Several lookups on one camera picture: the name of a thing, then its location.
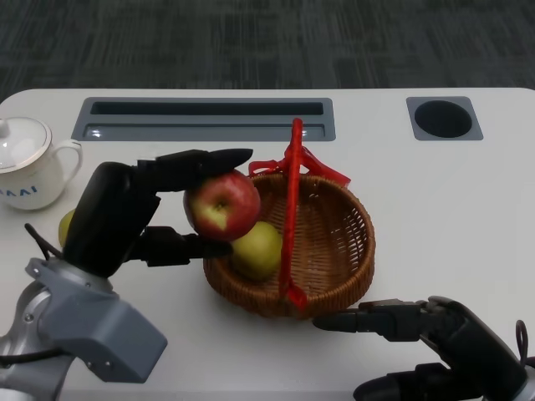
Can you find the white ceramic mug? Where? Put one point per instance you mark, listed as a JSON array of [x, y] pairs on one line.
[[25, 188]]

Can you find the red apple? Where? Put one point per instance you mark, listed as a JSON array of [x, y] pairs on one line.
[[225, 200]]

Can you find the grey table cup holder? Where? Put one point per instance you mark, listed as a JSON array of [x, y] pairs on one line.
[[443, 119]]

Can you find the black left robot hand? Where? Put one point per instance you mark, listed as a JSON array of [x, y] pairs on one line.
[[108, 217]]

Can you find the white mug lid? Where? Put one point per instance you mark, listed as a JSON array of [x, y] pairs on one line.
[[21, 142]]

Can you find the grey table tray slot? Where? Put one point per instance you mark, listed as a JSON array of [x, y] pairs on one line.
[[200, 131]]

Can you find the green pear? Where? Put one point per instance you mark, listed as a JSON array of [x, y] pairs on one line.
[[259, 257], [65, 229]]

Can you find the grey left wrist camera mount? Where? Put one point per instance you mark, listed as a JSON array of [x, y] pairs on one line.
[[96, 326]]

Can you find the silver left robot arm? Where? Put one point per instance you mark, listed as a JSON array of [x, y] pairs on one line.
[[25, 380]]

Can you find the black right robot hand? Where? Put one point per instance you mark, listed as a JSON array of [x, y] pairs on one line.
[[472, 346]]

